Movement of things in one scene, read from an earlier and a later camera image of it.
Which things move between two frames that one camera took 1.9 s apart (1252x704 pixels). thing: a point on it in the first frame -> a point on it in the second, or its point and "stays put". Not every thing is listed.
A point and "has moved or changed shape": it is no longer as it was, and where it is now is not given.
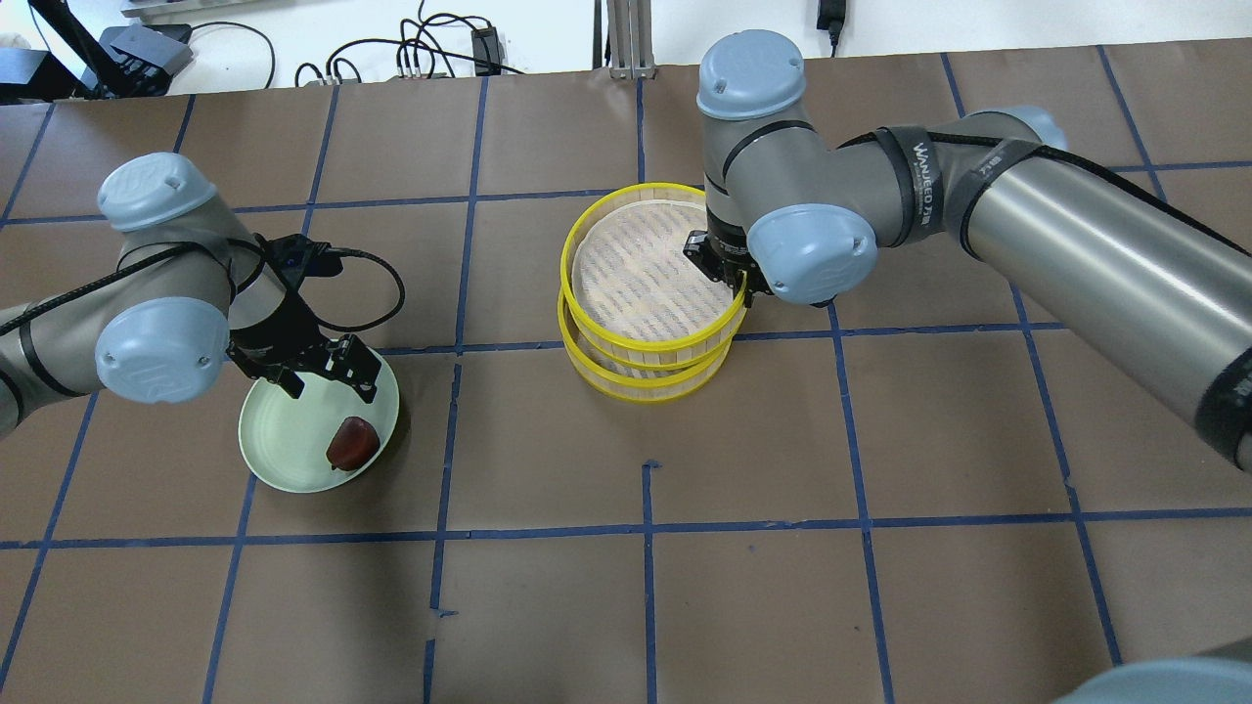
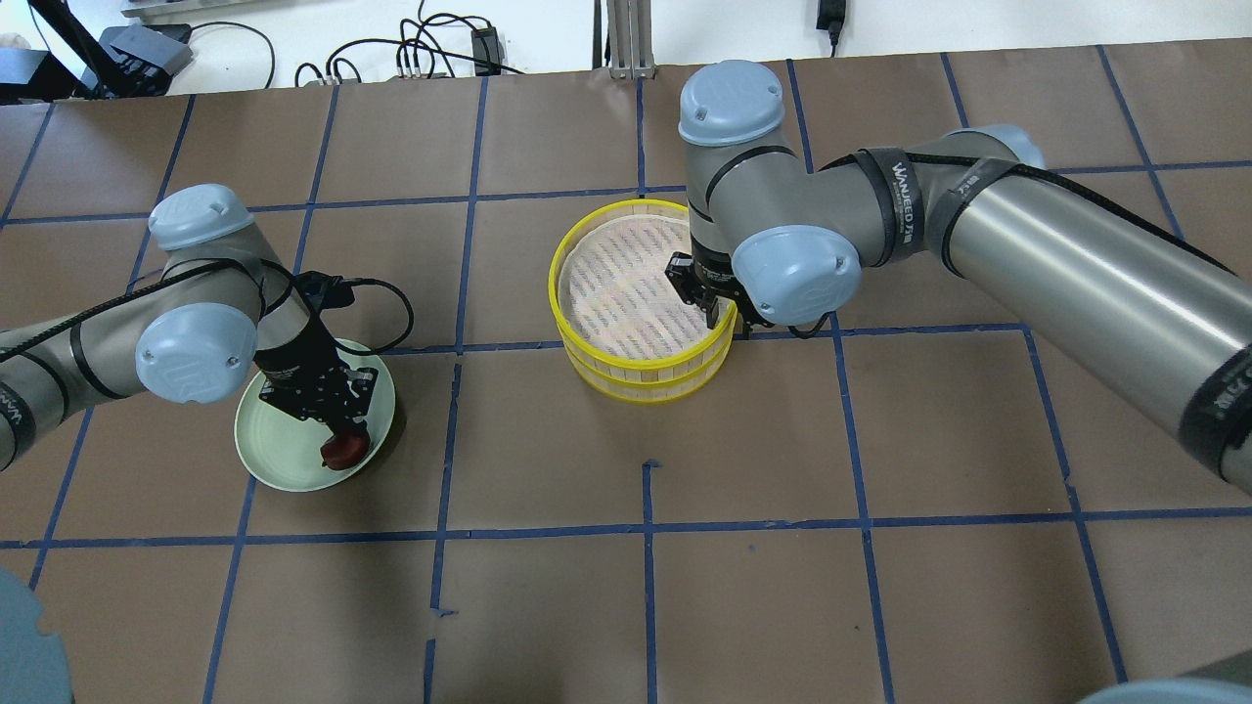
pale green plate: x=286 y=439 stays put
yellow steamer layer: x=629 y=285 has moved or changed shape
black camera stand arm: x=118 y=75 stays put
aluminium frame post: x=631 y=39 stays put
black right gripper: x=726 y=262 -> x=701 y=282
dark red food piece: x=354 y=443 stays put
